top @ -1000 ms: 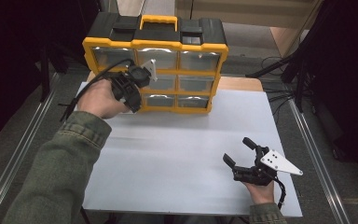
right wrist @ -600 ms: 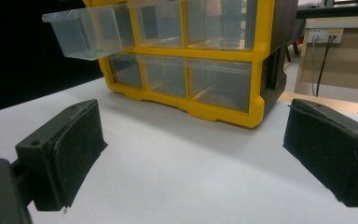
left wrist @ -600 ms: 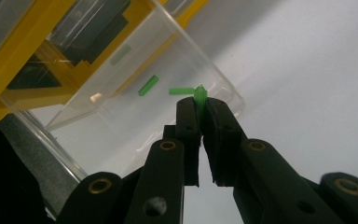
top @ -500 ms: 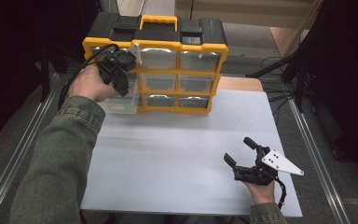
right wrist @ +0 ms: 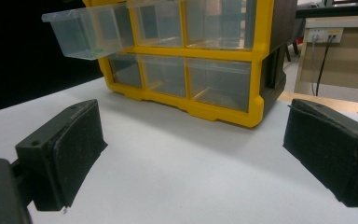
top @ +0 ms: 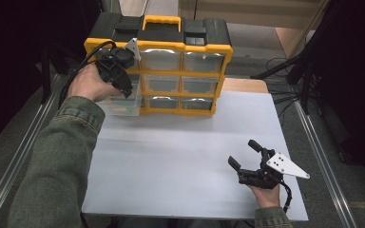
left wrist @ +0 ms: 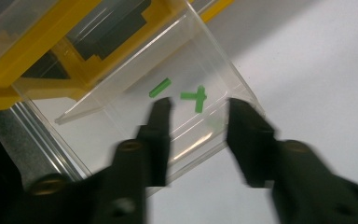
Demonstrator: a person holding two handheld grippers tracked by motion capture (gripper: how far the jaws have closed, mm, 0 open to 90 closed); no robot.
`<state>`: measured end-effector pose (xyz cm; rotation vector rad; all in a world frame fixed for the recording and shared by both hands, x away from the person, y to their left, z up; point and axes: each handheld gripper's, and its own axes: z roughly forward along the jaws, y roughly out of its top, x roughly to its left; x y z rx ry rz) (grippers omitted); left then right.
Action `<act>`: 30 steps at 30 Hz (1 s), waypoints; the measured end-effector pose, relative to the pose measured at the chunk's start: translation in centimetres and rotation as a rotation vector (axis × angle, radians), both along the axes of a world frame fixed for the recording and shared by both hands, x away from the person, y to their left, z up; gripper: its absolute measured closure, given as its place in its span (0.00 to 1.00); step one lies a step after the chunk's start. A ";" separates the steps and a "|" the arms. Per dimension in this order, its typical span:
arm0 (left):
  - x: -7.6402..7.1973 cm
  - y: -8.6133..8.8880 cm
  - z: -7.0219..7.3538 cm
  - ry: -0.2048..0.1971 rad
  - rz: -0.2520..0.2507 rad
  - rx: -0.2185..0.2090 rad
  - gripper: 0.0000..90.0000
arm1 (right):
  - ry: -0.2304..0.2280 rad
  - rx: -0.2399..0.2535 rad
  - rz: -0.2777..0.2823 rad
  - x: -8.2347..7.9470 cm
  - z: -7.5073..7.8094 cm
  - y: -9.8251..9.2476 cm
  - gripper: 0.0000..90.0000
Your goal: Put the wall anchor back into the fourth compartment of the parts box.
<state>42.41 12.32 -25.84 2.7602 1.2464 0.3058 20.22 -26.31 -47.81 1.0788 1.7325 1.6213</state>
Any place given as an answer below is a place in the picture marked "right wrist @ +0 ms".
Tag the wooden table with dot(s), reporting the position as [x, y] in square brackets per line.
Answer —
[338, 104]

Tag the black desk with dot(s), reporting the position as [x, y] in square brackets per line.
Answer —
[335, 11]

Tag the white power outlet strip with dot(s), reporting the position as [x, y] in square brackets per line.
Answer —
[324, 34]

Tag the set of closed clear drawers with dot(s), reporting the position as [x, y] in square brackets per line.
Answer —
[217, 81]

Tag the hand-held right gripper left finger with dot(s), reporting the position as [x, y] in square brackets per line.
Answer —
[74, 149]

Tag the small green plastic piece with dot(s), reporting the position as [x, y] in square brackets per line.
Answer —
[98, 50]

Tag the yellow black drawer organizer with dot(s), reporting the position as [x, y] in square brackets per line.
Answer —
[258, 109]

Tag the white table board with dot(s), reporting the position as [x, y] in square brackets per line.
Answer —
[183, 174]

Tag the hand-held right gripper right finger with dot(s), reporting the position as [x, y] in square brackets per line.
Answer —
[329, 152]

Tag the clear plastic drawer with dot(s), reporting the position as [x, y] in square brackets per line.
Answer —
[84, 31]

